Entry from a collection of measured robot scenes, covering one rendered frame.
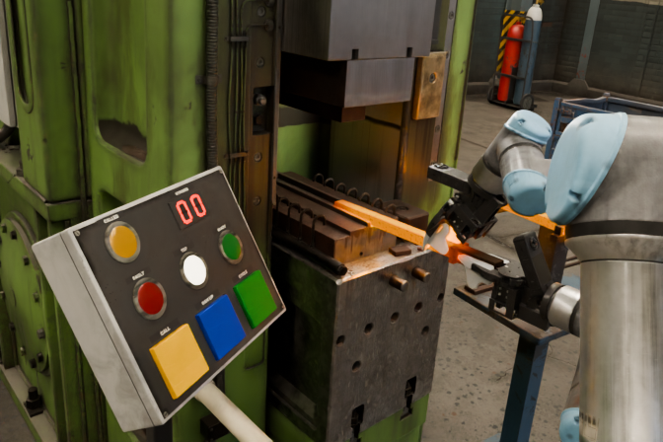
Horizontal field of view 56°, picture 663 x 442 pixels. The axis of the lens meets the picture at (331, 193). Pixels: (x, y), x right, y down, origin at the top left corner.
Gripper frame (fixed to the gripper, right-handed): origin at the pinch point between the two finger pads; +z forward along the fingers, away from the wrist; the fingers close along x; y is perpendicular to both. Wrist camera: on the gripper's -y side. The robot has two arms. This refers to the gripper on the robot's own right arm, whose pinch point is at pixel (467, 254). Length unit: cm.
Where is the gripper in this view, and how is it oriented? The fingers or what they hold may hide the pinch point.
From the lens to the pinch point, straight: 126.2
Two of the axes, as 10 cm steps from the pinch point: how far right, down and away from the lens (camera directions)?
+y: -0.5, 9.5, 3.2
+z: -6.6, -2.8, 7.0
